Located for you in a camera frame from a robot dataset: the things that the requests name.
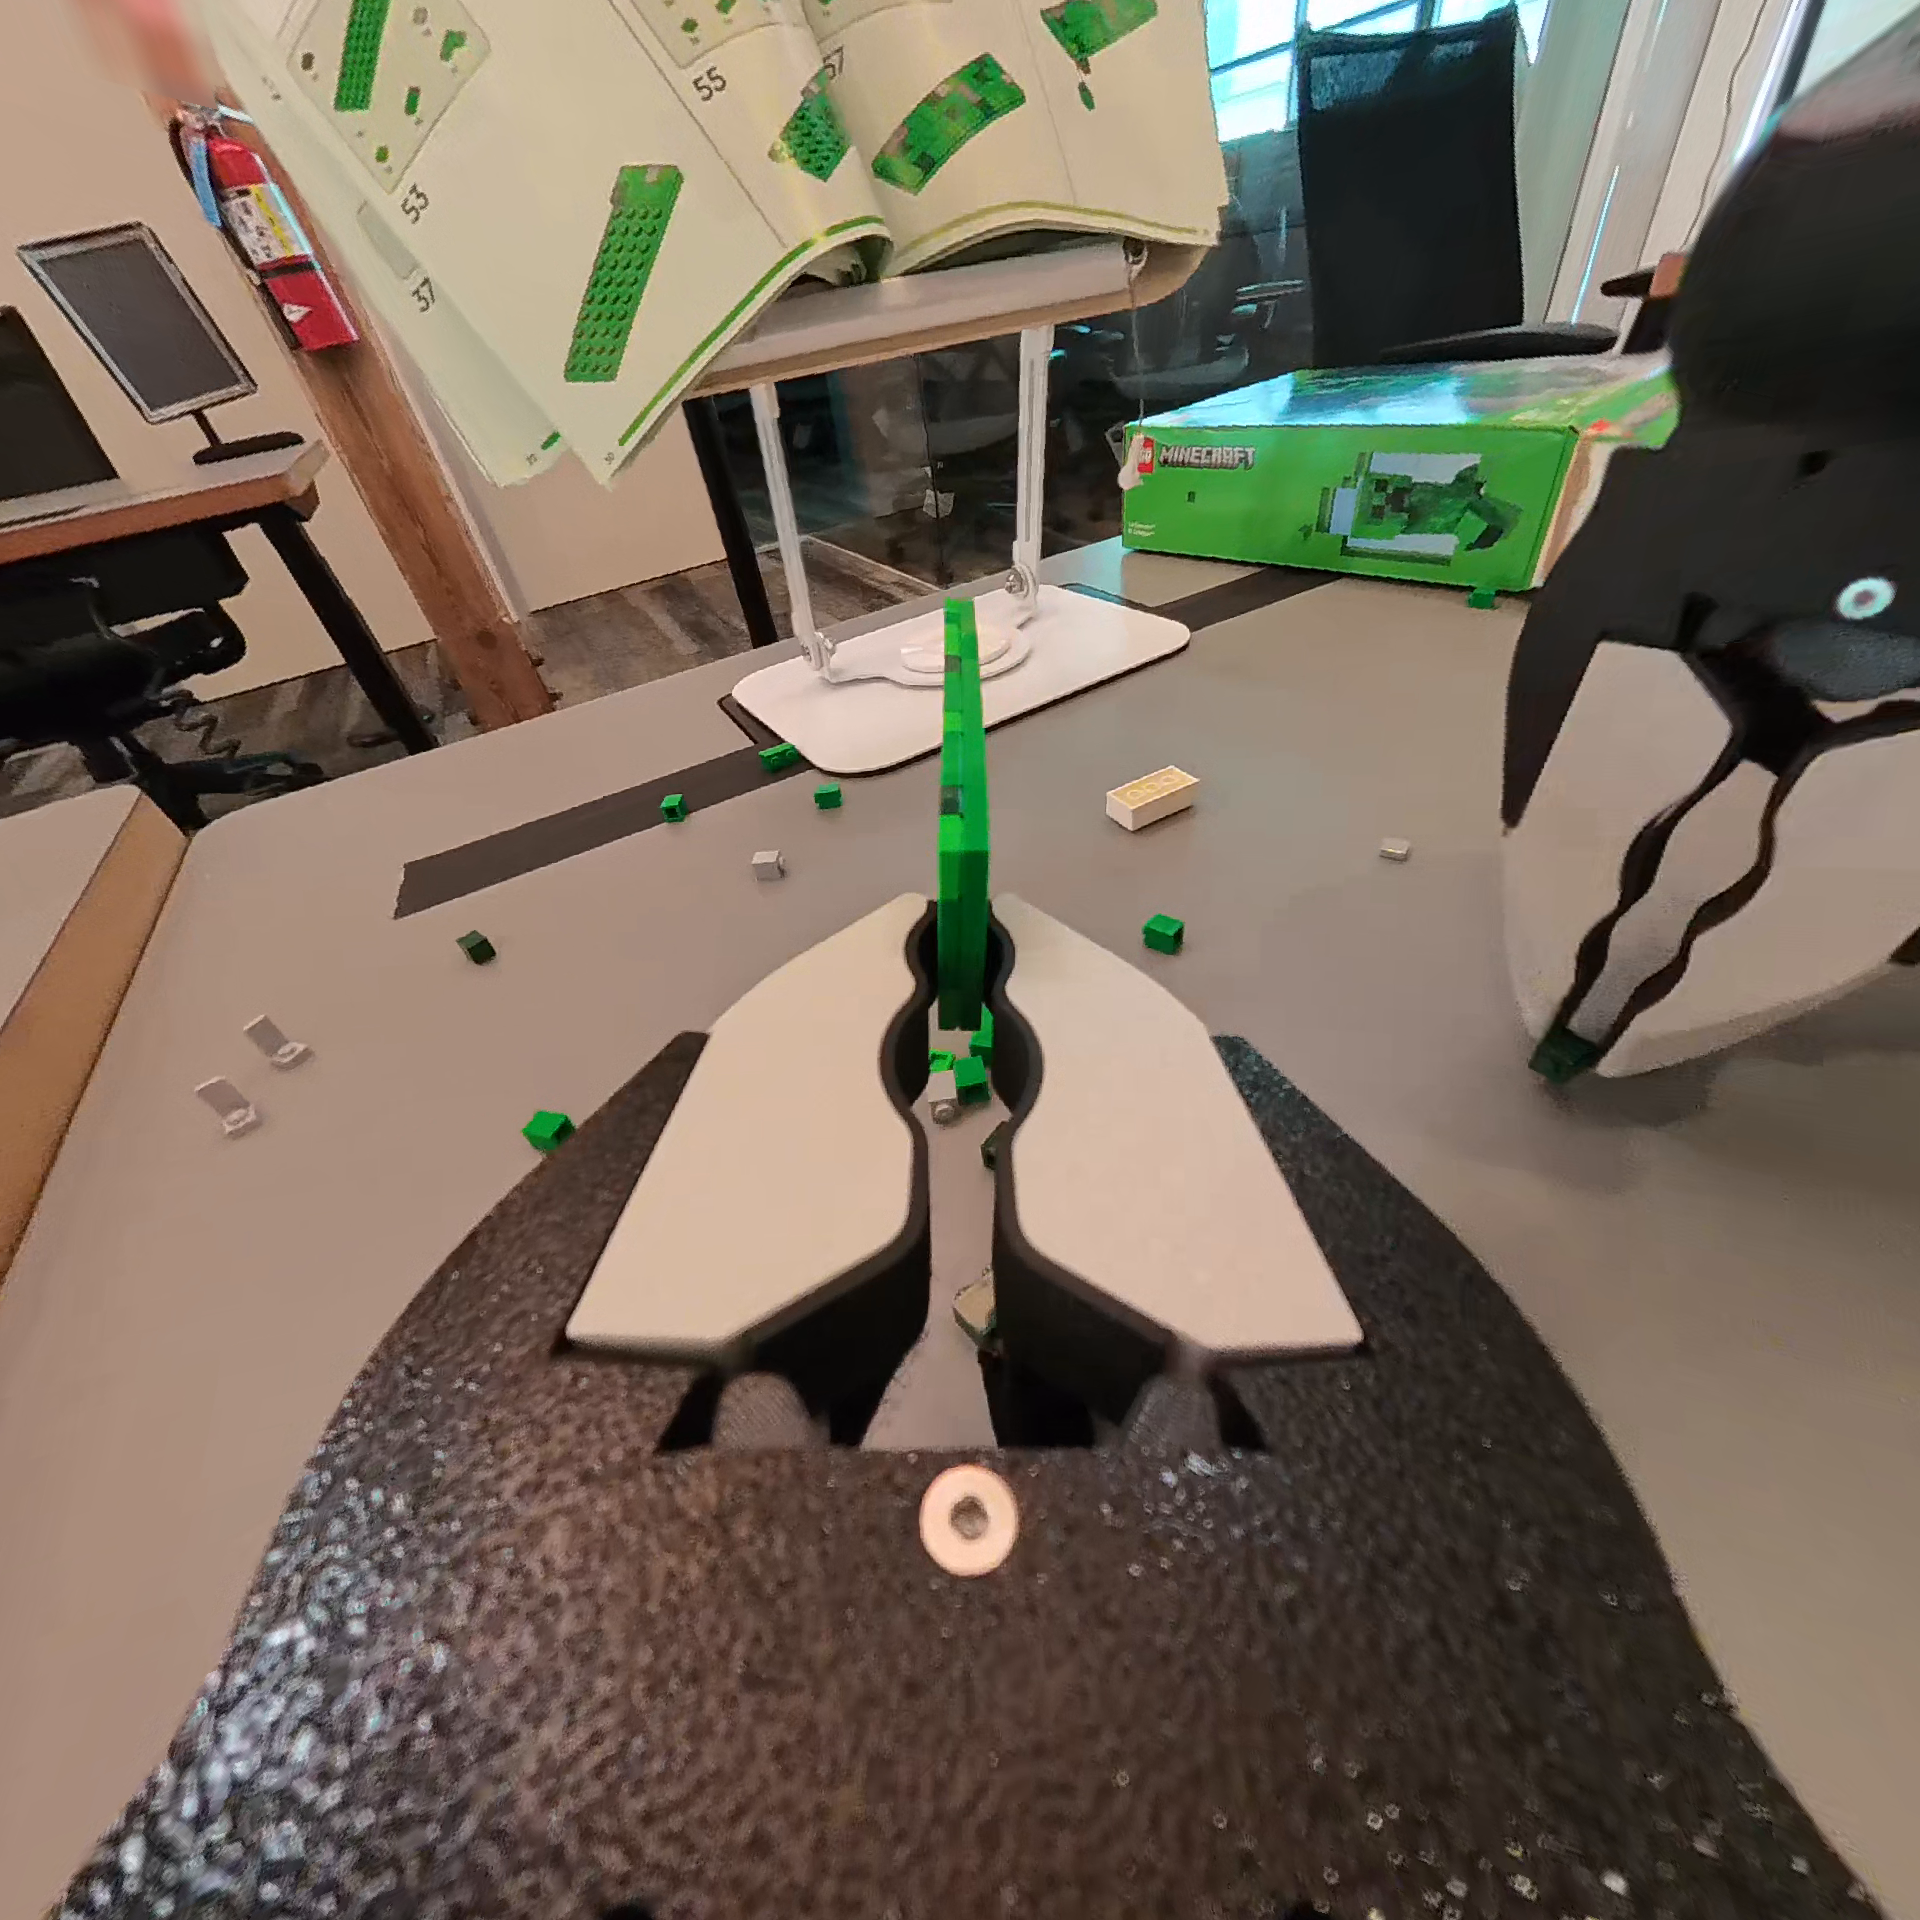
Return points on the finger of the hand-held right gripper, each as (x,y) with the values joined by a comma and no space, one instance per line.
(1537,928)
(1785,961)

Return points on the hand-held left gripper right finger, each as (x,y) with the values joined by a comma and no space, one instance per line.
(1156,1156)

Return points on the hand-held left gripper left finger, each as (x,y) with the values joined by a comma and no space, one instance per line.
(779,1138)

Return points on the long green studded plate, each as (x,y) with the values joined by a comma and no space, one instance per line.
(961,780)

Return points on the grey desk with wooden edge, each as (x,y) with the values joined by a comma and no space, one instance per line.
(60,928)

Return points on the wood-edged desk with black legs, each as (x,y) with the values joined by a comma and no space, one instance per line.
(149,502)

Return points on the white eight-stud brick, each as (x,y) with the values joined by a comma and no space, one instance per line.
(1152,794)

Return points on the black mesh office chair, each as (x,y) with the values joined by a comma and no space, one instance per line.
(1409,179)

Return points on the green toy brick box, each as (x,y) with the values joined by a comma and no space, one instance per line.
(1260,517)

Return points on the white book stand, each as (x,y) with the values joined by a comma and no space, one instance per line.
(1049,658)

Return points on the flat grey clip piece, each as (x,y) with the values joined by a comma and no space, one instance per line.
(224,1108)
(276,1041)

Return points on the open building instruction booklet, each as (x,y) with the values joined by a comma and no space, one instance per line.
(675,149)

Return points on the dark computer monitor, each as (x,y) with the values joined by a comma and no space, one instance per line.
(37,434)

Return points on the red fire extinguisher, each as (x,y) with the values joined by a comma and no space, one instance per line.
(276,239)

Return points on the framed tablet display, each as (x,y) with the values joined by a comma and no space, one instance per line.
(142,323)

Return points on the wooden post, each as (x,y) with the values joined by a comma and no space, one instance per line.
(434,570)

